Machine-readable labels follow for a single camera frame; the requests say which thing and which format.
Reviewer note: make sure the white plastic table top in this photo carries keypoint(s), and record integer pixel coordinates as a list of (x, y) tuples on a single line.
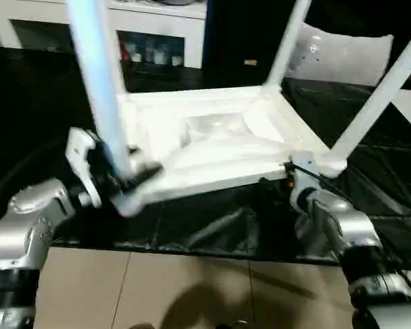
[(226, 154)]

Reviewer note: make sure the white plastic table leg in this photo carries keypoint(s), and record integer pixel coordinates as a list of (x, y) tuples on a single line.
[(287, 44), (373, 103), (102, 85)]

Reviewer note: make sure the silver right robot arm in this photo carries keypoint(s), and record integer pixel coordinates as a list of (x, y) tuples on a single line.
[(346, 219)]

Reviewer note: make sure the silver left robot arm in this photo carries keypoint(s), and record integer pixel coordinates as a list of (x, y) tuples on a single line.
[(24, 219)]

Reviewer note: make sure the black work mat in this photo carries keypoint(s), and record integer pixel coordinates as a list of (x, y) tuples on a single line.
[(37, 120)]

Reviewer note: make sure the white cup behind glass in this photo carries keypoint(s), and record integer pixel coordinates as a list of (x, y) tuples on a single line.
[(175, 61)]

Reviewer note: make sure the red bottle behind glass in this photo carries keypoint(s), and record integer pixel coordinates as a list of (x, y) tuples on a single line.
[(123, 53)]

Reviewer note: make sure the grey cushion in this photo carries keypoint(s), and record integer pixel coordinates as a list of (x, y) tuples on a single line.
[(349, 55)]

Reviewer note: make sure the black box with yellow label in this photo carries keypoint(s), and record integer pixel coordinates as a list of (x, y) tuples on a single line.
[(239, 34)]

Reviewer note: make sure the white glass-door cabinet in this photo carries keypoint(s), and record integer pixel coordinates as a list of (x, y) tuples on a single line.
[(157, 17)]

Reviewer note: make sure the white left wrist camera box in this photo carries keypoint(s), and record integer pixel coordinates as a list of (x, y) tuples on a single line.
[(80, 154)]

